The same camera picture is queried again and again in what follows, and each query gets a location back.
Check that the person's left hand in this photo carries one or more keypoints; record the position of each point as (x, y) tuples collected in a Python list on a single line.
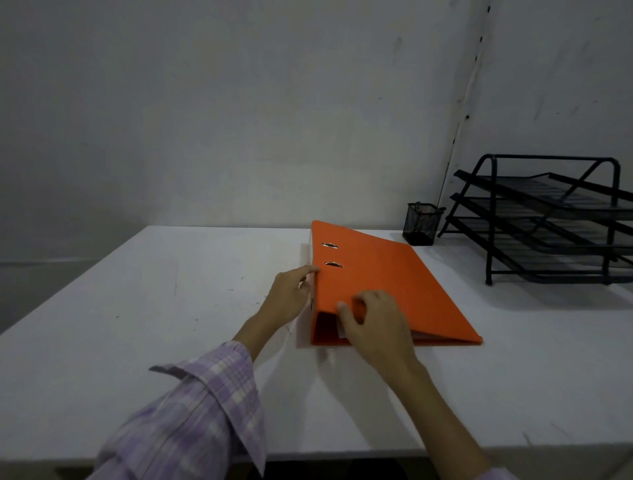
[(286, 297)]

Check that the person's right hand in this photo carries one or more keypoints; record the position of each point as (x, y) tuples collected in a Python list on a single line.
[(381, 336)]

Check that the person's right thumb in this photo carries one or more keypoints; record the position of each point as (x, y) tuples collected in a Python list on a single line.
[(348, 316)]

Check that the orange lever arch binder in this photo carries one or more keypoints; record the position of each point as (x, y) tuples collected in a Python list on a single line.
[(381, 277)]

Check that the person's right forearm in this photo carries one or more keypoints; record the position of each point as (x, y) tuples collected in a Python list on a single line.
[(440, 425)]

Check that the person's left forearm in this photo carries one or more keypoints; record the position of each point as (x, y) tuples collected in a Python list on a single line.
[(198, 410)]

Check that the black mesh pen holder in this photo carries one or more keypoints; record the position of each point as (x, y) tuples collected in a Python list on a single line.
[(422, 225)]

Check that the black mesh letter tray rack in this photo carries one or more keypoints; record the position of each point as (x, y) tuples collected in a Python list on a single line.
[(549, 217)]

